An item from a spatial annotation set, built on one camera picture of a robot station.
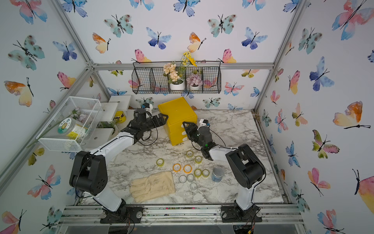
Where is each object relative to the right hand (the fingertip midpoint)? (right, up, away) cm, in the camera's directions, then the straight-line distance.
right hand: (183, 123), depth 86 cm
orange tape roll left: (-4, -27, +4) cm, 28 cm away
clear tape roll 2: (+4, -32, +1) cm, 32 cm away
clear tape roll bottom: (+6, -36, -3) cm, 36 cm away
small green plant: (-48, -1, +11) cm, 49 cm away
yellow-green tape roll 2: (+9, -23, +8) cm, 26 cm away
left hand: (-11, +4, +3) cm, 12 cm away
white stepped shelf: (-42, +8, +5) cm, 43 cm away
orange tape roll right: (+3, -28, +4) cm, 28 cm away
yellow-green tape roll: (-14, -25, +6) cm, 29 cm away
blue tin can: (+19, -28, -6) cm, 34 cm away
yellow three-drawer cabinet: (-3, +7, +5) cm, 10 cm away
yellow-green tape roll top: (+4, -20, +10) cm, 23 cm away
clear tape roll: (0, -33, 0) cm, 33 cm away
